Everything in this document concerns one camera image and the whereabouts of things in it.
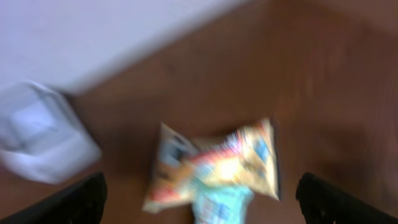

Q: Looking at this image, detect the yellow white snack bag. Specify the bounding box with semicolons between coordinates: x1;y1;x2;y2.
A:
142;118;280;213

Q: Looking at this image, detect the white barcode scanner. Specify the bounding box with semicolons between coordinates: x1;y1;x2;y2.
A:
1;82;101;184

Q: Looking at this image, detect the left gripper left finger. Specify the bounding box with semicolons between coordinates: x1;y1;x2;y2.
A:
1;172;108;224

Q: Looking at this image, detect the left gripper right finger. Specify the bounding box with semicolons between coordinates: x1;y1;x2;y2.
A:
295;172;397;224

